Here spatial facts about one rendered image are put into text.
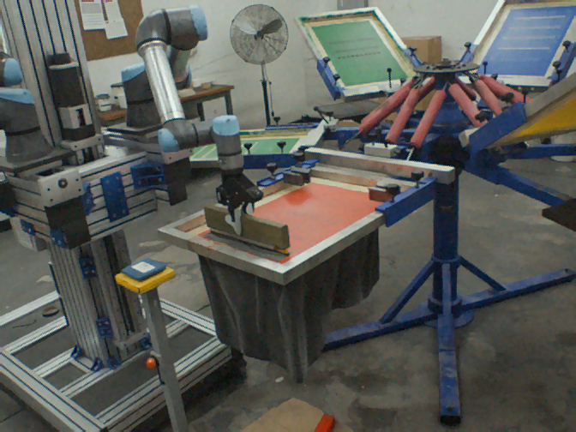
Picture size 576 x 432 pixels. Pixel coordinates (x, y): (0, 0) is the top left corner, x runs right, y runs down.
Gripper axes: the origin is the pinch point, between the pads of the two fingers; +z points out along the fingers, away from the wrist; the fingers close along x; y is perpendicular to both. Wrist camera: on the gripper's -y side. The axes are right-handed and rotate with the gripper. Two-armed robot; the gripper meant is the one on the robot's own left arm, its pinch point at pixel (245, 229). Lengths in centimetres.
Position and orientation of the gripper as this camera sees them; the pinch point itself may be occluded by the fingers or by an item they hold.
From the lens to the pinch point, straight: 175.2
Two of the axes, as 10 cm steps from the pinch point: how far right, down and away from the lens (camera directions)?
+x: -6.8, 3.3, -6.6
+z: 1.0, 9.3, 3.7
